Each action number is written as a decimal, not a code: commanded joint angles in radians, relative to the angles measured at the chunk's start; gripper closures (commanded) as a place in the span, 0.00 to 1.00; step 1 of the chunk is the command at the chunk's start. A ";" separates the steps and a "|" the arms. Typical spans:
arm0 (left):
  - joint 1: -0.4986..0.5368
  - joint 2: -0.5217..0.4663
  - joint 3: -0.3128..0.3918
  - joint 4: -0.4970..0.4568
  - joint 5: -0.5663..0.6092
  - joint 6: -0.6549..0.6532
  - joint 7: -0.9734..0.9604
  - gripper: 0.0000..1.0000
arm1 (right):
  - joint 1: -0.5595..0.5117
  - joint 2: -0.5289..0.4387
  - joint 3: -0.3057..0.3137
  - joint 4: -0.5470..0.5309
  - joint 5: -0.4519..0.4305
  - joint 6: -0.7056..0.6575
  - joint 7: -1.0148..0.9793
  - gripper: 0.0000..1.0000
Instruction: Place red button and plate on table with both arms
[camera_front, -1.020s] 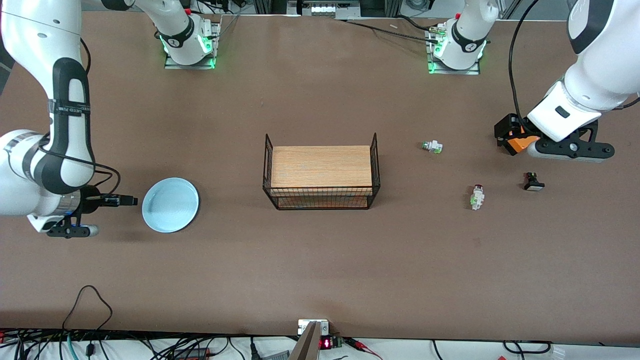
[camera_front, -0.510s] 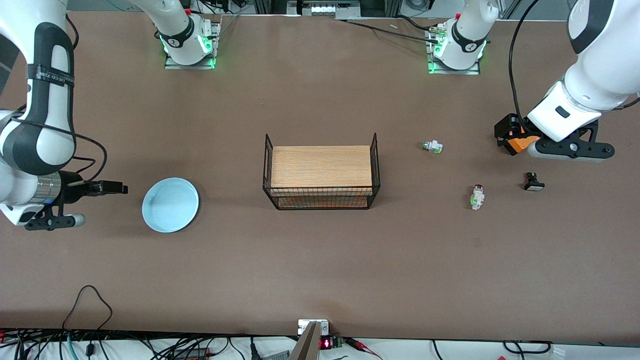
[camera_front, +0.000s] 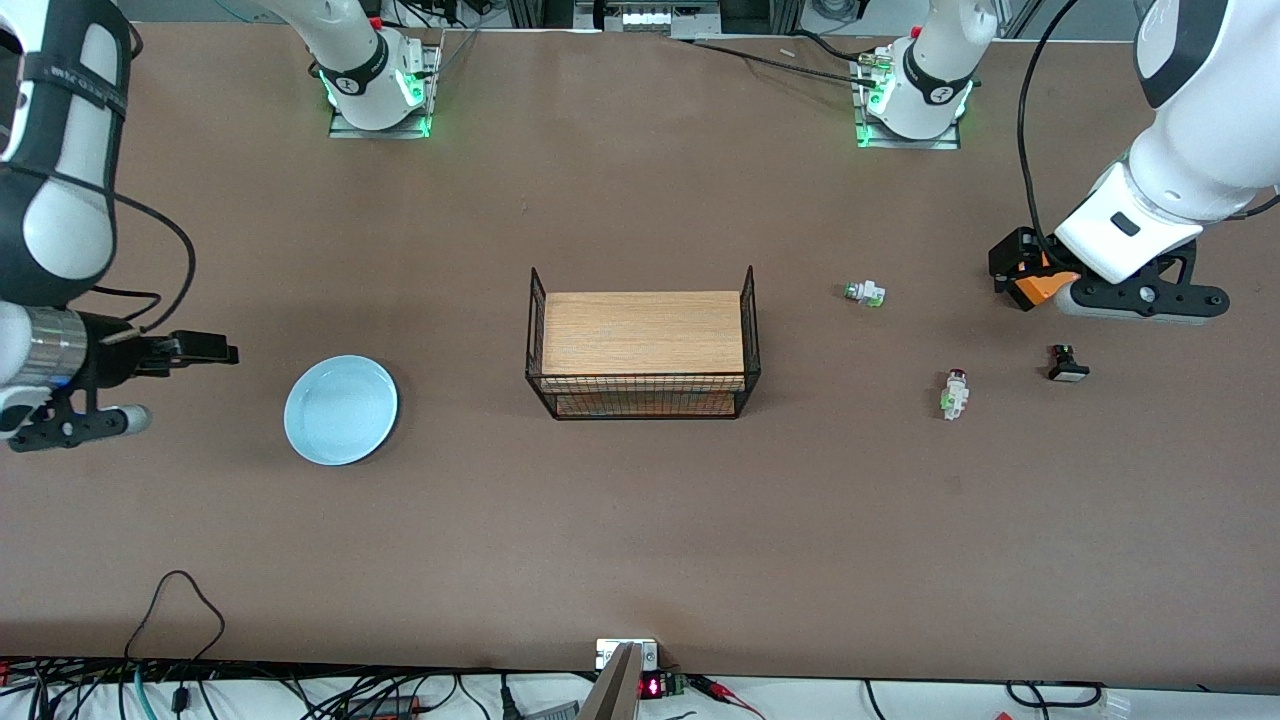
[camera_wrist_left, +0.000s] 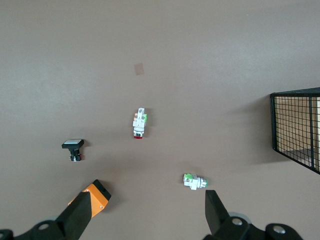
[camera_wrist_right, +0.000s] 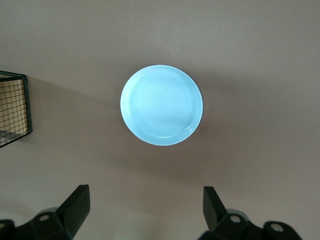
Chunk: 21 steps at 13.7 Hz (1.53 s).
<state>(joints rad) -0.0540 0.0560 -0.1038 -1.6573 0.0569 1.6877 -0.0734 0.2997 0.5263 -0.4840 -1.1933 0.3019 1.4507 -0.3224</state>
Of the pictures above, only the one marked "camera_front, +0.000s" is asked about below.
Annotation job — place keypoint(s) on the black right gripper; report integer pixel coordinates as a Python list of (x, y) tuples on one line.
[(112, 358)]

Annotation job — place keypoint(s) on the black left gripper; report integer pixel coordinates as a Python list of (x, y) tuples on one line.
[(1017, 256)]

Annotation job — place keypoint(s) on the red push button switch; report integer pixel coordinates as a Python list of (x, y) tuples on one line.
[(955, 398)]

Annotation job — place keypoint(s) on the light blue round plate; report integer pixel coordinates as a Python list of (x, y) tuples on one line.
[(340, 410)]

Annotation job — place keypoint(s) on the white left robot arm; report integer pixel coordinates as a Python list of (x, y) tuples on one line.
[(1200, 150)]

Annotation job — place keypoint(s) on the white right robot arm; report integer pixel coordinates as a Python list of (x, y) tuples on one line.
[(60, 230)]

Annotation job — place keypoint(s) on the wooden shelf board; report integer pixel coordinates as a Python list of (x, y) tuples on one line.
[(640, 405), (640, 335)]

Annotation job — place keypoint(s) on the black power adapter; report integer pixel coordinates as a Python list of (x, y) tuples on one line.
[(385, 707)]

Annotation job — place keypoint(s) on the metal box with light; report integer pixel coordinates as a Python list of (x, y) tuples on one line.
[(650, 18)]

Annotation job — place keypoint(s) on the red clip lead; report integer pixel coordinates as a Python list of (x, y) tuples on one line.
[(715, 687)]

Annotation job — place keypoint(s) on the grey metal bar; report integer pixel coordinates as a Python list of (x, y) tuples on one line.
[(612, 695)]

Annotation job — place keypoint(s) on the red LED display module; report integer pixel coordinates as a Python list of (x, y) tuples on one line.
[(652, 687)]

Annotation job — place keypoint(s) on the black white-capped button switch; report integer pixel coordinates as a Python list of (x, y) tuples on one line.
[(1068, 370)]

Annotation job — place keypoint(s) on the green push button switch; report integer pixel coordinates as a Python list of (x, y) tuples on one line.
[(868, 294)]

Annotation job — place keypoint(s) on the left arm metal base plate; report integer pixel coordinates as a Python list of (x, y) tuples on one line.
[(940, 143)]

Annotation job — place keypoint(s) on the aluminium frame profile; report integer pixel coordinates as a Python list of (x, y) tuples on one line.
[(1020, 15)]

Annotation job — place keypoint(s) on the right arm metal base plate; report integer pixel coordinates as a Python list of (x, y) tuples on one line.
[(345, 130)]

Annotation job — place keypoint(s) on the small metal bracket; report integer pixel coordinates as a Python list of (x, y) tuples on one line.
[(608, 655)]

